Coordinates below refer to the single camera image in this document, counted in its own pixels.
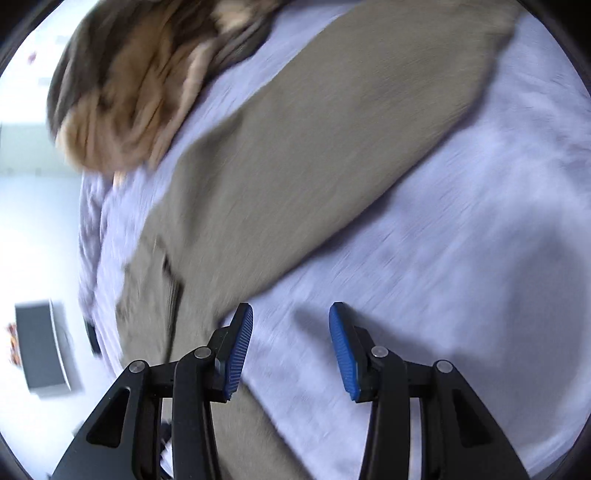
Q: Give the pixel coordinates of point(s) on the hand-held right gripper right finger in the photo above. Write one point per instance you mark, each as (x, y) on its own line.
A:
(341, 346)

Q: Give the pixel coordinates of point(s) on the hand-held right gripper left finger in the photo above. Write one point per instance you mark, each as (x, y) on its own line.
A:
(240, 341)

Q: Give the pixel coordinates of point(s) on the olive knit sweater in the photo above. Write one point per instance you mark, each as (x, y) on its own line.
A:
(300, 161)

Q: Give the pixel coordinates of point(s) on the lavender embossed blanket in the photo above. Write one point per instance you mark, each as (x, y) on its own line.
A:
(438, 277)

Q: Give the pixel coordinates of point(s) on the grey box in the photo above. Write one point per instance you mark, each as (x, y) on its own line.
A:
(39, 344)

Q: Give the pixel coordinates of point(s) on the cream striped garment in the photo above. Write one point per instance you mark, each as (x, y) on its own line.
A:
(120, 124)

